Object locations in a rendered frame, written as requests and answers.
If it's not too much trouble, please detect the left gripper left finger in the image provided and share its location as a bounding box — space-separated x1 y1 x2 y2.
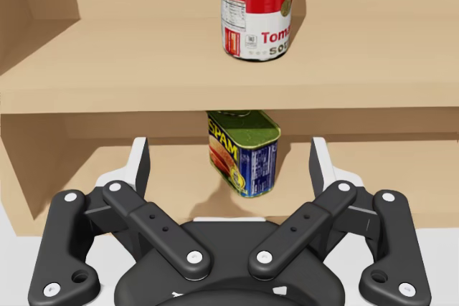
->
28 136 213 306

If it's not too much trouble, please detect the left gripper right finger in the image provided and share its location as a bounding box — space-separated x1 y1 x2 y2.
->
247 136 432 303

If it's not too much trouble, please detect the green and blue rectangular can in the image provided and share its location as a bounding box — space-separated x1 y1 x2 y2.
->
206 110 282 199

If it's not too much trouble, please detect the red and white can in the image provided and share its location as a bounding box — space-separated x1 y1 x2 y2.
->
219 0 296 61

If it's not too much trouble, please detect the pale wooden shelf unit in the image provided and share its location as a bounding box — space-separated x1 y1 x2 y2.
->
0 0 459 238

